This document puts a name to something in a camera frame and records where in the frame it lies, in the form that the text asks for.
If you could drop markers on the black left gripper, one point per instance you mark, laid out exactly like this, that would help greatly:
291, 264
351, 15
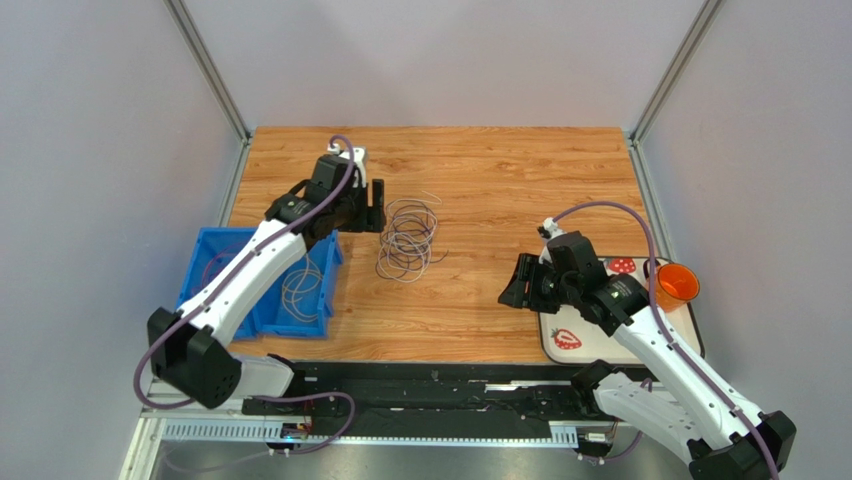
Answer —
370, 219

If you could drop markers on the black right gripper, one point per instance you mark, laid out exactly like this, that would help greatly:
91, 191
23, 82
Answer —
533, 284

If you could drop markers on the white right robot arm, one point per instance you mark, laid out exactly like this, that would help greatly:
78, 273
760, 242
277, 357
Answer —
710, 426

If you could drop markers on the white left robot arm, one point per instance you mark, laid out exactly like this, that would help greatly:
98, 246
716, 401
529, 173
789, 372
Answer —
188, 346

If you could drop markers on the strawberry print tray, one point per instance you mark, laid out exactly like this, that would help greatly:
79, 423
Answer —
570, 340

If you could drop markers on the blue plastic bin right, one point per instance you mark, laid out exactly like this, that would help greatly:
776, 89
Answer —
299, 304

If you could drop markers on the blue plastic bin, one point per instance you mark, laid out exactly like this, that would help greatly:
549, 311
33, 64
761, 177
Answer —
214, 249
299, 304

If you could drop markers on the orange plastic cup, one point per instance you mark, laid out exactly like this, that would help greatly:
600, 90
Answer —
675, 285

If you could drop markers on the blue plastic bin left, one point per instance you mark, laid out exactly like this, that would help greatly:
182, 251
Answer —
214, 249

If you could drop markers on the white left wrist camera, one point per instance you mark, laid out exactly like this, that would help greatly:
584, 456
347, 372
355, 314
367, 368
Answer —
358, 176

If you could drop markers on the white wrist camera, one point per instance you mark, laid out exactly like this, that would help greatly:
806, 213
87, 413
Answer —
358, 176
548, 230

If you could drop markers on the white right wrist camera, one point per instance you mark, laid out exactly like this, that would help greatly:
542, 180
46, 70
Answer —
548, 230

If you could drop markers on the aluminium frame post left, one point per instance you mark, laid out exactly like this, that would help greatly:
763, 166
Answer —
192, 36

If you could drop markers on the aluminium frame post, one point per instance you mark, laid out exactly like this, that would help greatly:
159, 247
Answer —
698, 29
192, 36

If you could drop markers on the slotted white cable duct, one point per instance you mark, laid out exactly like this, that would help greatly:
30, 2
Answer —
482, 429

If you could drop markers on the aluminium frame post right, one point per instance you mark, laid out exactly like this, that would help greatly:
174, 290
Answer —
698, 29

